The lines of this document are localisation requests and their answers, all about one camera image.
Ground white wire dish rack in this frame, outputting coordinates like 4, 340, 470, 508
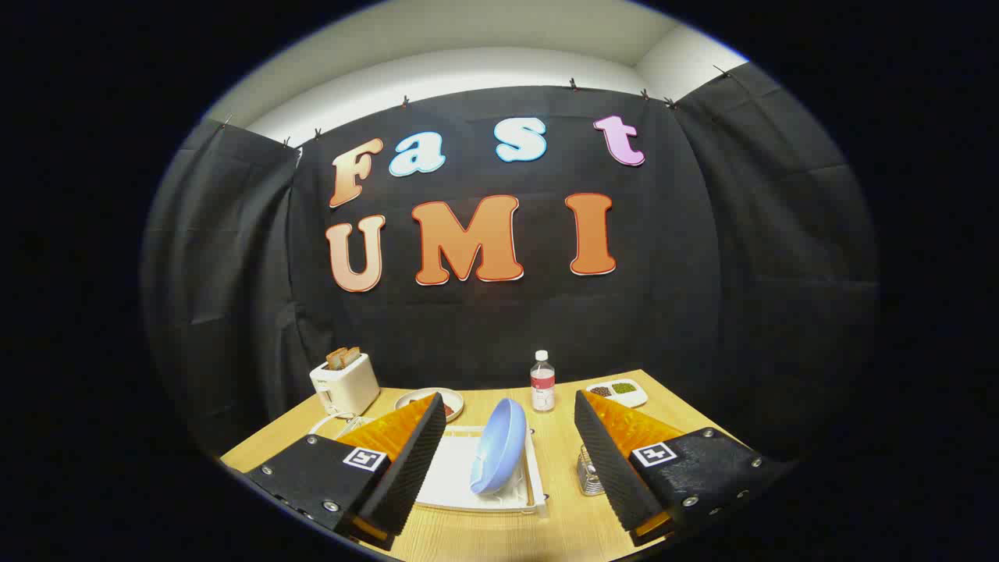
415, 425, 549, 518

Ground black backdrop cloth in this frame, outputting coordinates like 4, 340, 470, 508
140, 62, 883, 461

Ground white toaster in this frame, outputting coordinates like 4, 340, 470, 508
309, 353, 381, 418

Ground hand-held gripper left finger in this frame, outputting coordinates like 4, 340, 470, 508
244, 392, 448, 551

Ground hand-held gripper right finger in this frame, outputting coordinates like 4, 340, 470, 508
574, 389, 791, 547

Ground white divided tray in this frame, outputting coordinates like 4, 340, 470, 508
585, 379, 649, 408

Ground blue plate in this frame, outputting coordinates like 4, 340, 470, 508
470, 398, 528, 496

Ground white toaster cable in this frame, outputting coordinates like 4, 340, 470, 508
309, 411, 375, 438

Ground metal wire basket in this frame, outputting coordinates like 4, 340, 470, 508
578, 445, 606, 497

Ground clear plastic bottle red label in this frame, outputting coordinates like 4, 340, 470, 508
530, 350, 556, 413

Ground white round dish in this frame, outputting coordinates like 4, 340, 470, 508
394, 387, 465, 423

